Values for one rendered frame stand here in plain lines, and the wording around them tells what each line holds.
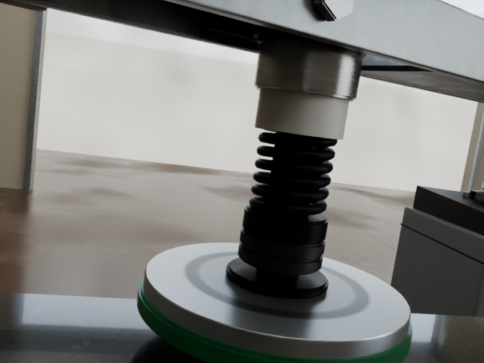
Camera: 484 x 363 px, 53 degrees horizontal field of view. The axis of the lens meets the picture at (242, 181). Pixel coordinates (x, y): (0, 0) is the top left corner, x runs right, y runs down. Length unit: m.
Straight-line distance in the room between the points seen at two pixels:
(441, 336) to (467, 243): 0.84
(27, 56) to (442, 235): 4.42
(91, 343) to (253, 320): 0.14
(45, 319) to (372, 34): 0.33
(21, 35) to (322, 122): 4.95
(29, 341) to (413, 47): 0.35
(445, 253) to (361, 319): 1.07
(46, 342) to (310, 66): 0.28
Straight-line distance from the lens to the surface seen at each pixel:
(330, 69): 0.36
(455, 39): 0.43
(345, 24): 0.33
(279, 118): 0.36
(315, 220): 0.38
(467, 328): 0.58
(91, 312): 0.46
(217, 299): 0.35
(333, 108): 0.37
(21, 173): 5.28
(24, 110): 5.22
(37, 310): 0.46
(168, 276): 0.39
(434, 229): 1.47
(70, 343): 0.41
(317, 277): 0.41
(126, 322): 0.44
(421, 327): 0.54
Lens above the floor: 1.01
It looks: 8 degrees down
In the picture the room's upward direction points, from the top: 8 degrees clockwise
